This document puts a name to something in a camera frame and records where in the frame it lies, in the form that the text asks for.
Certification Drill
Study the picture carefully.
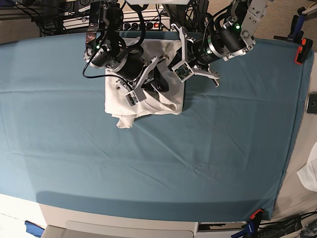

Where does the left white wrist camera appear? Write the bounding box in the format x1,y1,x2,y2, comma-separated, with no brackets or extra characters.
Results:
172,60,194,82

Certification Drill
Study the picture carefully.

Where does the orange black clamp upper right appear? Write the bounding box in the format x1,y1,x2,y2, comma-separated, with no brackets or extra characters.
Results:
295,38,313,64

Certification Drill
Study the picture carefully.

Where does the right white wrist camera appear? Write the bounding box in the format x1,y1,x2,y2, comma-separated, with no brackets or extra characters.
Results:
125,88,146,107

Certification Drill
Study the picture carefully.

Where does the teal table cloth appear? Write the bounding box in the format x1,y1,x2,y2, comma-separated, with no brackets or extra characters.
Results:
0,34,314,222

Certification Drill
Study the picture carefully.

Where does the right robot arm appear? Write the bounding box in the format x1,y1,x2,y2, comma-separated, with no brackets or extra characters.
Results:
84,0,169,104

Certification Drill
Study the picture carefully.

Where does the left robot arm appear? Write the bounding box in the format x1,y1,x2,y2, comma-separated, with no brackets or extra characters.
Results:
168,0,267,86

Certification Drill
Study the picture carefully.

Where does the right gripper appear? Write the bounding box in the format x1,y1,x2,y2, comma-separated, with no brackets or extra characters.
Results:
115,56,170,99

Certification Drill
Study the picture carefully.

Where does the blue black clamp upper right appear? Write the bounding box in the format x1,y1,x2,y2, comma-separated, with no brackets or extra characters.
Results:
273,7,306,45

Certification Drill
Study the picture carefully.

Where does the blue black clamp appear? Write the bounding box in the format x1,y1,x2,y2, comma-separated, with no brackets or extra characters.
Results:
231,218,261,238
273,7,306,45

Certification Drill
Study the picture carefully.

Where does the grey device at table edge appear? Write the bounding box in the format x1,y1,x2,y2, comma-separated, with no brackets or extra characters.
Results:
306,92,317,115

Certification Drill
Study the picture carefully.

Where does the grey plastic bin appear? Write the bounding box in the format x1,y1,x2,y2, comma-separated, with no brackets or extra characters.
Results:
42,221,194,238

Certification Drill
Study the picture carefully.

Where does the white power strip red switch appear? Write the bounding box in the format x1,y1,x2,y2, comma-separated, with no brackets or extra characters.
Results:
121,20,170,31

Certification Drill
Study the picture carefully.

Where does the orange black clamp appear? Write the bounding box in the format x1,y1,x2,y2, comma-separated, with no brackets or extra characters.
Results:
250,209,264,220
295,38,313,64

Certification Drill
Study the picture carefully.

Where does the blue cloth on floor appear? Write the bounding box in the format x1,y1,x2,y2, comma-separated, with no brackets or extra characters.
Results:
24,221,45,238

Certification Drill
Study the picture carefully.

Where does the white cloth at right edge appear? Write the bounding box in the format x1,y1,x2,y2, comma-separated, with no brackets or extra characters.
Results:
297,143,317,192

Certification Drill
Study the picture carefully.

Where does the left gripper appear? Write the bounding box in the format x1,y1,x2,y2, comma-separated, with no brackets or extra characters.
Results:
167,23,220,87

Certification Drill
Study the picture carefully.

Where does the white T-shirt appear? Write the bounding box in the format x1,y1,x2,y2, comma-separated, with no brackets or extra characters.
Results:
105,39,184,129

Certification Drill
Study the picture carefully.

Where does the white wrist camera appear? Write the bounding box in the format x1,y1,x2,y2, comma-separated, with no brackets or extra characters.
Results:
172,60,194,82
125,88,146,107

